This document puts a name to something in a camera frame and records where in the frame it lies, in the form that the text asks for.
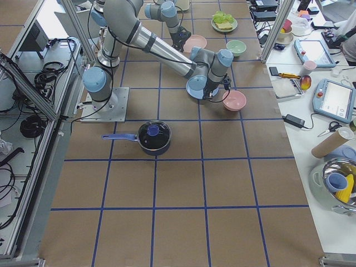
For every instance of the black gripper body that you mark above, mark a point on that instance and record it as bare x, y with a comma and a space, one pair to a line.
177, 38
209, 92

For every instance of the blue plate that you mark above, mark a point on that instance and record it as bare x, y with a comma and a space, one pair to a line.
195, 89

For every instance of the pink plate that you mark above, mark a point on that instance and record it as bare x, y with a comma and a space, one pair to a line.
194, 40

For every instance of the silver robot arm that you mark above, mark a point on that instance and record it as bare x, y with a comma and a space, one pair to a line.
121, 17
204, 70

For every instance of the pink bowl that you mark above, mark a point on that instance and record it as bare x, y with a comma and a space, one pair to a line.
234, 100

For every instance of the green lettuce leaf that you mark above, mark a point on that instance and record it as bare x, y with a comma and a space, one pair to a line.
221, 17

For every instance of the green plate with food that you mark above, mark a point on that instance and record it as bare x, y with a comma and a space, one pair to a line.
234, 24

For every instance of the mint green bowl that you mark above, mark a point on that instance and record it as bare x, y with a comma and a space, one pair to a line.
236, 47

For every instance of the bread slice on plate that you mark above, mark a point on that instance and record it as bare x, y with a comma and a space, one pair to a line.
225, 26

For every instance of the dark blue saucepan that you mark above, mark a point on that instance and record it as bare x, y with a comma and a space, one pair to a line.
134, 138

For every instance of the beige bowl with toys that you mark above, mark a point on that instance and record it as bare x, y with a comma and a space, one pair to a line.
285, 36

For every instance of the black power adapter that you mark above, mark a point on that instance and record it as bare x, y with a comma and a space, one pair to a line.
294, 121

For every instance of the white cup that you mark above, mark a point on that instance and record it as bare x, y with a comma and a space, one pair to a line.
308, 67

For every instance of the blue teach pendant far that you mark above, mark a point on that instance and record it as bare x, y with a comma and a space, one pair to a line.
314, 50

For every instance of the blue teach pendant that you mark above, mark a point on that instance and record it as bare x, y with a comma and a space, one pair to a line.
314, 50
334, 100

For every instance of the blue teach pendant near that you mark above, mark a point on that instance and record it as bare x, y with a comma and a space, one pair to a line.
334, 100

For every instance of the black scissors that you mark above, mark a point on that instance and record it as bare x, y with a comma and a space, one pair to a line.
333, 126

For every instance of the cardboard tube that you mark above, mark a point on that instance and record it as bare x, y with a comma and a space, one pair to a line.
338, 138

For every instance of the steel mixing bowl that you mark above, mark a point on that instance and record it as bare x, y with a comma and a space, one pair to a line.
339, 181

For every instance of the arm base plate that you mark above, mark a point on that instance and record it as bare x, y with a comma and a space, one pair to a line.
102, 112

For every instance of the aluminium frame post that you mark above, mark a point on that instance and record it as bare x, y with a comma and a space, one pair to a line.
284, 10

